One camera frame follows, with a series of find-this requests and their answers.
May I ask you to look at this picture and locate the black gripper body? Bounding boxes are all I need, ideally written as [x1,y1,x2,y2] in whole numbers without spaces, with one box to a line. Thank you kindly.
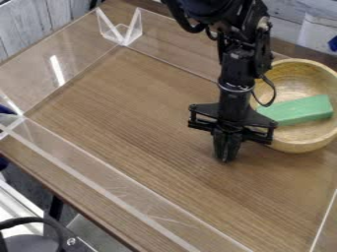
[189,86,279,145]

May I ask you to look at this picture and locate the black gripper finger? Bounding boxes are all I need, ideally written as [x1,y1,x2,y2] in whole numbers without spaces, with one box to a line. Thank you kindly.
[213,130,229,161]
[228,134,243,161]

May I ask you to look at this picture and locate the green rectangular block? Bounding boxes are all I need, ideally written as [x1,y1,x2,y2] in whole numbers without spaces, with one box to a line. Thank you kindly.
[257,94,335,126]

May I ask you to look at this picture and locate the brown wooden bowl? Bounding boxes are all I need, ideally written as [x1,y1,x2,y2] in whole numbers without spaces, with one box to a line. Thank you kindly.
[267,58,337,154]

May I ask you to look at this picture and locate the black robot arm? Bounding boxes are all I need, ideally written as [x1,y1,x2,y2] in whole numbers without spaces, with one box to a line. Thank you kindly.
[162,0,279,162]

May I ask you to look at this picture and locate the white cylindrical container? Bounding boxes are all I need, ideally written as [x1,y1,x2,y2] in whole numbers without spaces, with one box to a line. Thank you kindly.
[297,13,337,56]

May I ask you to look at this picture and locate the black table leg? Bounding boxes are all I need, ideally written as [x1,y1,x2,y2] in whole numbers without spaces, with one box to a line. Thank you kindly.
[49,196,65,221]

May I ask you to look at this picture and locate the clear acrylic front wall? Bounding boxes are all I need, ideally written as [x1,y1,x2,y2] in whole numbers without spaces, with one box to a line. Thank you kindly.
[0,95,253,252]

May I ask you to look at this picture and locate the clear acrylic corner bracket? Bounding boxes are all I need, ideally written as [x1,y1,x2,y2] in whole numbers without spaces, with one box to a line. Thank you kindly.
[96,8,144,46]

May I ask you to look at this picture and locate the grey metal base plate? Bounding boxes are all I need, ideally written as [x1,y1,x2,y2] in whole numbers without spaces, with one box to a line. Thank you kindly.
[49,215,132,252]

